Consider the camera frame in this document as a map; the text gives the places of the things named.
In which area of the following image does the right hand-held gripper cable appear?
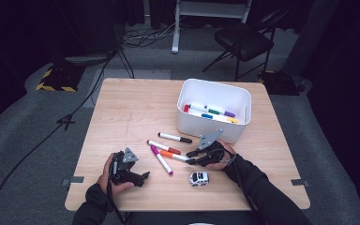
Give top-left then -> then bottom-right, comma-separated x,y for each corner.
231,158 -> 261,218

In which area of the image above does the orange cap marker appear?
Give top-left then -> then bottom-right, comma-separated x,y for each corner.
159,150 -> 191,163

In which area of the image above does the light blue cap marker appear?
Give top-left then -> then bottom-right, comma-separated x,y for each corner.
188,110 -> 214,120

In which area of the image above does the grey tape strip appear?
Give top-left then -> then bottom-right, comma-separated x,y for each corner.
290,178 -> 310,188
61,176 -> 85,188

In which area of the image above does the white plastic bin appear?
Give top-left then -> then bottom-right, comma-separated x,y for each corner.
175,78 -> 252,144

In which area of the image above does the purple cap marker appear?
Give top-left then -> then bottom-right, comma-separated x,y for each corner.
206,105 -> 236,118

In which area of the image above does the thin black floor cable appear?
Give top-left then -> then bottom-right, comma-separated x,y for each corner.
117,47 -> 136,80

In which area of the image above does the dark green cap marker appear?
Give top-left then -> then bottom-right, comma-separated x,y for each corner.
189,102 -> 220,115

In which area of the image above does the person's right hand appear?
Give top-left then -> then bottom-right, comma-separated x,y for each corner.
205,140 -> 238,172

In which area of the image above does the hand-held gripper cable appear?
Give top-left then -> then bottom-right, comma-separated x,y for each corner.
231,158 -> 261,218
106,156 -> 129,225

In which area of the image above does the left hand-held gripper cable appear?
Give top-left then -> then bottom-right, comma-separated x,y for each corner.
106,156 -> 129,225

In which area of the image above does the black cap marker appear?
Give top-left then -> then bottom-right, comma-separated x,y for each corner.
157,131 -> 193,144

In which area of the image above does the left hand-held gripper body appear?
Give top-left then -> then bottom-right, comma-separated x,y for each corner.
111,147 -> 143,186

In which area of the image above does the white metal stand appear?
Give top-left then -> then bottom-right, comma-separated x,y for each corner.
171,0 -> 253,54

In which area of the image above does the yellow cap marker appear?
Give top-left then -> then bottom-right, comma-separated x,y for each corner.
212,113 -> 239,124

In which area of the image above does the long black floor cable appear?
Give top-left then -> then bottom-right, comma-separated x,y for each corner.
0,46 -> 121,225

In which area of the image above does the magenta cap marker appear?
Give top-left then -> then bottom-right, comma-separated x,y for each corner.
150,144 -> 174,176

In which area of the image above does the white toy car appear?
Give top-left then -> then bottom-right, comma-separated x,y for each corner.
188,171 -> 210,188

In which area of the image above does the brown cap marker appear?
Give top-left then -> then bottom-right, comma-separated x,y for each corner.
146,139 -> 182,156

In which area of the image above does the black base with yellow mark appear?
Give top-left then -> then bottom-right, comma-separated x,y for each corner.
257,69 -> 302,97

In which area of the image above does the grey pillar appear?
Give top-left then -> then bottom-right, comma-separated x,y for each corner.
280,0 -> 340,76

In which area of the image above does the yellow black striped base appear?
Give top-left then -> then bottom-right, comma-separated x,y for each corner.
36,64 -> 86,93

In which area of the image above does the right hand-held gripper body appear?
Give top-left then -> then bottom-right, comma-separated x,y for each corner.
196,128 -> 228,167

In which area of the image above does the bundle of floor cables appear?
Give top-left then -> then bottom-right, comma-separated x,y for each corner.
120,18 -> 182,50

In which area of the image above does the grey round stand base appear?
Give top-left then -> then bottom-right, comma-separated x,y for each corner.
64,53 -> 113,68

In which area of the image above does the person's left hand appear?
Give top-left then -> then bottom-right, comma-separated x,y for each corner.
97,153 -> 136,197

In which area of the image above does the person's dark lap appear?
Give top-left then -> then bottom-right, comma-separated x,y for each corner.
130,211 -> 263,225

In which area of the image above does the black folding chair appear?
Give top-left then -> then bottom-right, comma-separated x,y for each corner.
201,7 -> 290,83

